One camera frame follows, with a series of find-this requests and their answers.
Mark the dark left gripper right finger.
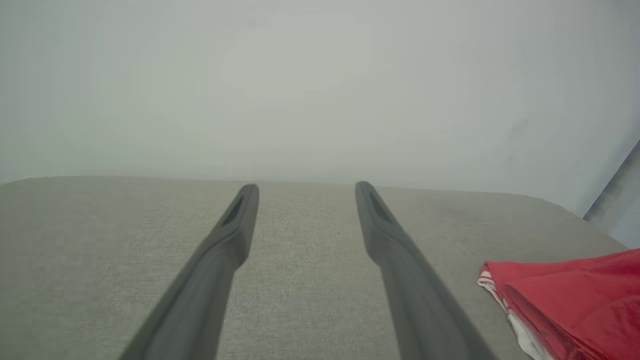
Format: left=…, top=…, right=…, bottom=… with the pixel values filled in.
left=354, top=180, right=499, bottom=360

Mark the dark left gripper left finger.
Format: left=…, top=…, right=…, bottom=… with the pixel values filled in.
left=117, top=183, right=260, bottom=360

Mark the red and white shirt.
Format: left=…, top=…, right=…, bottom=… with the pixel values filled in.
left=477, top=248, right=640, bottom=360

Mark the grey wall baseboard strip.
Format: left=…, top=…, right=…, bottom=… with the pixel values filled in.
left=582, top=139, right=640, bottom=249

